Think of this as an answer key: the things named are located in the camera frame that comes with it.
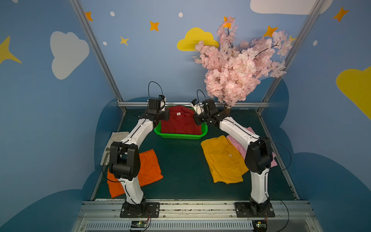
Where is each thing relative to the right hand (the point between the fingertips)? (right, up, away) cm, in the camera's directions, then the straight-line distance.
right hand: (196, 114), depth 92 cm
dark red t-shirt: (-10, -4, +6) cm, 12 cm away
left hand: (-20, +3, 0) cm, 20 cm away
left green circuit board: (-30, -57, -21) cm, 68 cm away
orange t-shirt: (-29, -36, -5) cm, 47 cm away
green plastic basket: (-27, -11, +8) cm, 30 cm away
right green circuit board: (+32, -59, -19) cm, 70 cm away
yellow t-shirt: (+19, -33, -1) cm, 38 cm away
